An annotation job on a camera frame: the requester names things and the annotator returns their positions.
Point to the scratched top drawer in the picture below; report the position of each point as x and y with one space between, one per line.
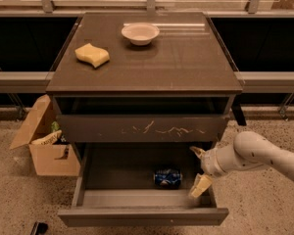
133 119

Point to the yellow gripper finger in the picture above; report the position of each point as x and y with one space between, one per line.
199 152
201 183

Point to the yellow sponge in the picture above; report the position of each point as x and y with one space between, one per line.
92 55

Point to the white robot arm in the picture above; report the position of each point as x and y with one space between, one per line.
248 151

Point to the dark grey drawer cabinet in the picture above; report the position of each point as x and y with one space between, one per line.
185 60

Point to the small black floor object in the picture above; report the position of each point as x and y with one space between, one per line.
39 228

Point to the white ceramic bowl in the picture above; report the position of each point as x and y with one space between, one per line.
140 34

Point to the open middle drawer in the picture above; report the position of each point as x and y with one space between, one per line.
115 187

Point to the brown cardboard box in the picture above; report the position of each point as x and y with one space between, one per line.
49 159

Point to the blue pepsi can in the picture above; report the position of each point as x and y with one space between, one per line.
168 178

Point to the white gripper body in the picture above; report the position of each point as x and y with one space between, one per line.
208 163

